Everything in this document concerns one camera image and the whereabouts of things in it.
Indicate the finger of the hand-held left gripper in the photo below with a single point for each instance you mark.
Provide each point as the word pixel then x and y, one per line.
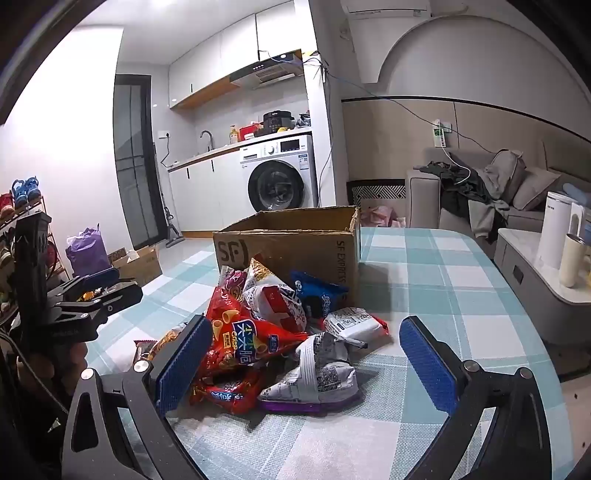
pixel 94 279
pixel 115 297

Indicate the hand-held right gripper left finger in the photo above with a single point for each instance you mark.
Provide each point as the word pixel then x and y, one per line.
pixel 184 364

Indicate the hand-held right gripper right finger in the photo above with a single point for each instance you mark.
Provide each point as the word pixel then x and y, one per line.
pixel 427 364

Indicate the orange snack bag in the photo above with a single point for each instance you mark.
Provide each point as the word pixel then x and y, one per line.
pixel 166 341

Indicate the small red snack packet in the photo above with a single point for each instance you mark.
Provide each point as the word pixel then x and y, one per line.
pixel 226 392

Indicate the red cone snack bag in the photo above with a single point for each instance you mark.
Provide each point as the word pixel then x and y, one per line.
pixel 240 332

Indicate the white red-edged snack packet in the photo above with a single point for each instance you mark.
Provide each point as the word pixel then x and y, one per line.
pixel 351 323

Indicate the white stick snack bag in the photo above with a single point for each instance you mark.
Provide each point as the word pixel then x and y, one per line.
pixel 272 300

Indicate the purple snack packet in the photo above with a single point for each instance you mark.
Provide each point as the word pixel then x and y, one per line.
pixel 314 378

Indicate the blue snack packet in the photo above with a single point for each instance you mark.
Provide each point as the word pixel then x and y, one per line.
pixel 318 295

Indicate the brown cardboard box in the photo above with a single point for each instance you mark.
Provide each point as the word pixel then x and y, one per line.
pixel 286 240

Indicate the person's left hand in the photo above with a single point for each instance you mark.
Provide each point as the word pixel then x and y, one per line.
pixel 76 357

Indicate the purple plastic bag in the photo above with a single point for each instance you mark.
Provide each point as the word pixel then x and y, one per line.
pixel 87 254

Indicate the small cardboard box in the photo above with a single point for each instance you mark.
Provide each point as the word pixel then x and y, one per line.
pixel 143 270

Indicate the checkered tablecloth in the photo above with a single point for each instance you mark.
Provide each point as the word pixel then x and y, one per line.
pixel 415 286

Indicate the shoe rack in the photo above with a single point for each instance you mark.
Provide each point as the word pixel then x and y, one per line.
pixel 32 206

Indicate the stick vacuum cleaner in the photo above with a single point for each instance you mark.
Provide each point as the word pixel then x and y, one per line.
pixel 174 239

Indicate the red shoe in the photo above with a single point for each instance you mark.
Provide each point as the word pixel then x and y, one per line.
pixel 5 203

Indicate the blue shoe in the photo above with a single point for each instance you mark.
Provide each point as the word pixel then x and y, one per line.
pixel 32 185
pixel 19 190

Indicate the dark glass door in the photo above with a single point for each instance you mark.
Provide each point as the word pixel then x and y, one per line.
pixel 134 161

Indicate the grey side table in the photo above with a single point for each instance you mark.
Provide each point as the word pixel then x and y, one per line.
pixel 521 277

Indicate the white lower cabinets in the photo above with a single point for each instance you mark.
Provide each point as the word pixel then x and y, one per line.
pixel 203 194

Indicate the white cabinets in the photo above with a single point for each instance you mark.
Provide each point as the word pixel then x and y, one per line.
pixel 203 194
pixel 207 64

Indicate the pink cloth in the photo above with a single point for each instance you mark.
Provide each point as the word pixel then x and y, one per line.
pixel 383 216

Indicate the grey hoodie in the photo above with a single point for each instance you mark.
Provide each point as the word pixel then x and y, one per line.
pixel 482 214

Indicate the grey sofa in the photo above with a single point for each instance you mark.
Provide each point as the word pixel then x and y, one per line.
pixel 422 198

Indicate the cream cup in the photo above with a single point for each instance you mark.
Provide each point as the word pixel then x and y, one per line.
pixel 572 263

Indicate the black white patterned rug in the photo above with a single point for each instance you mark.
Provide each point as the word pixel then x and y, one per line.
pixel 378 191

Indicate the kitchen faucet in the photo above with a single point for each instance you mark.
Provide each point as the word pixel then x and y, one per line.
pixel 212 143

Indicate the dark clothes pile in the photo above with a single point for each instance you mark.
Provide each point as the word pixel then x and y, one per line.
pixel 455 184

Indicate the white electric kettle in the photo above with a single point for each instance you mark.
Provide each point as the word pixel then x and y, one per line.
pixel 554 230

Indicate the white washing machine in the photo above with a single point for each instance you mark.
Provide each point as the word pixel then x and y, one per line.
pixel 277 184

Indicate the yellow bottle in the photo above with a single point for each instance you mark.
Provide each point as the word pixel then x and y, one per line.
pixel 234 136

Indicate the grey cushion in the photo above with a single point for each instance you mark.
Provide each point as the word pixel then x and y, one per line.
pixel 505 173

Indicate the beige pillow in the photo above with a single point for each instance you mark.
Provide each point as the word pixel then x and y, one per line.
pixel 538 189

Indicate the red box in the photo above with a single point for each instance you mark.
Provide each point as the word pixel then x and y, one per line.
pixel 249 129

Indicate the white power strip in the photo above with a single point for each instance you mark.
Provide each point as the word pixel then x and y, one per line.
pixel 441 136

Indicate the black pressure cooker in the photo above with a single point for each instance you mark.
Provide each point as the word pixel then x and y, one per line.
pixel 277 121

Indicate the white upper cabinets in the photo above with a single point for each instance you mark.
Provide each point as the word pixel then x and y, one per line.
pixel 207 64

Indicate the grey plastic bag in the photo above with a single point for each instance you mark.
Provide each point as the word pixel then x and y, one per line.
pixel 302 120

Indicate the range hood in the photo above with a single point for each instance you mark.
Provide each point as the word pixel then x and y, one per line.
pixel 272 71

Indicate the white air conditioner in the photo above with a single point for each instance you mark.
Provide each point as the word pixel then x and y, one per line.
pixel 388 9

